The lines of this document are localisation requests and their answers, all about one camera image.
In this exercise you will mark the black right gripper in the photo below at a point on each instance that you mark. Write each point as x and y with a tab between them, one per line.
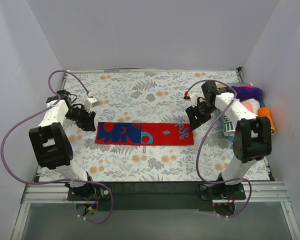
197	114

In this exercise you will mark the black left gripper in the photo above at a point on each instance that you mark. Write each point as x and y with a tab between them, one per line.
84	119

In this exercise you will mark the red and blue towel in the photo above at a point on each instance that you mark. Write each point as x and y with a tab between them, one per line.
144	134

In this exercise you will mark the pink panda towel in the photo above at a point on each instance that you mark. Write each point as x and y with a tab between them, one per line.
251	106

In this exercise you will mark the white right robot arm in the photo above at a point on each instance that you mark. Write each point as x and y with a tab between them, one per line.
252	139

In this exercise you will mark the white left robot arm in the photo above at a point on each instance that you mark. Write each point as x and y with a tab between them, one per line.
52	147

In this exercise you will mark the striped lemon rolled towel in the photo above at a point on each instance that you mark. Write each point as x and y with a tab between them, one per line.
227	125

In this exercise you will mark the purple rolled towel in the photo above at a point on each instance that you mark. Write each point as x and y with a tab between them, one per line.
244	93

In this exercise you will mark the white rolled towel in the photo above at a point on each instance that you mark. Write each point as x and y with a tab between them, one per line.
252	100

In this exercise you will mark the floral patterned table mat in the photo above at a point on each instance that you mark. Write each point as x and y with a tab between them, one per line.
147	97

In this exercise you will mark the orange rolled towel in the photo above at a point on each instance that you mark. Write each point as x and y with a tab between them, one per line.
266	112

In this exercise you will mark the teal towel tray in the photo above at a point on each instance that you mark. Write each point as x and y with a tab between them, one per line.
260	104

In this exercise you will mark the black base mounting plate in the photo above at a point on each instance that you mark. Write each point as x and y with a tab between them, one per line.
170	195

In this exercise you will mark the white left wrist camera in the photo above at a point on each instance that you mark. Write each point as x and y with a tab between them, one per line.
91	102

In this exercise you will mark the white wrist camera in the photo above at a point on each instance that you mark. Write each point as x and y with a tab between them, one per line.
91	102
192	98

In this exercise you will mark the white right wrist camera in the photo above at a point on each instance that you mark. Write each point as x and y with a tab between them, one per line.
192	98

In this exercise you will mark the aluminium frame rail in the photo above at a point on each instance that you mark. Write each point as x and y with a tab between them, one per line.
258	191

